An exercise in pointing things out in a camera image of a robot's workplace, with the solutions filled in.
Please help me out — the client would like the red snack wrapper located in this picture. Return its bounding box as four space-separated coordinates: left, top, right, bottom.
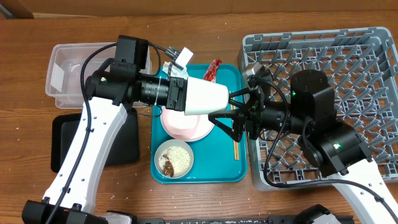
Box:
203 58 222 83

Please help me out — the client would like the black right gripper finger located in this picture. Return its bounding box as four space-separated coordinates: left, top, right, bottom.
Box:
208 111 243 142
228 88 254 105

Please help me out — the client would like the grey bowl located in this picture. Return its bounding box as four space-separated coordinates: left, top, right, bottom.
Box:
154 139 194 179

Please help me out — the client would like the teal plastic tray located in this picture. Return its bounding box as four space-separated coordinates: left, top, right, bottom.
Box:
150 63 248 184

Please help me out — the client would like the black tray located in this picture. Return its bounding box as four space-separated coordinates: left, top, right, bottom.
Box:
50 108 140 173

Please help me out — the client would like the white napkin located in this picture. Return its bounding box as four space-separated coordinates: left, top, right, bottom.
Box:
162 62 189 80

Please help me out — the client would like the wooden chopstick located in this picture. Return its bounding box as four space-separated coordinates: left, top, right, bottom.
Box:
231 104 241 161
230 104 239 161

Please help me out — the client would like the white rice pile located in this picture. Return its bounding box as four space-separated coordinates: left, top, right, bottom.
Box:
158 146 191 178

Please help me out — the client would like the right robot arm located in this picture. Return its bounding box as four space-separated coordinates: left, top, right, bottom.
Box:
208 70 397 223

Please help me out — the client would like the grey plastic dish rack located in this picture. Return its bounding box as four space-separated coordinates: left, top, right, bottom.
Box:
238 27 397 182

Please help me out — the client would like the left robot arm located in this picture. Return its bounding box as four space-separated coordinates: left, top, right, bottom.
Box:
22 35 188 224

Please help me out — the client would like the white cup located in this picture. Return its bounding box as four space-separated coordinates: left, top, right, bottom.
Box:
184 77 229 116

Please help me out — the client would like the brown mushroom piece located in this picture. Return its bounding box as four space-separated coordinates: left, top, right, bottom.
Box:
162 155 174 177

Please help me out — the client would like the clear plastic bin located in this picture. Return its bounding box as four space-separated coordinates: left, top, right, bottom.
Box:
45 42 154 110

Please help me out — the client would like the pink plate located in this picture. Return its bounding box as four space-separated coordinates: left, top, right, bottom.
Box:
160 106 214 142

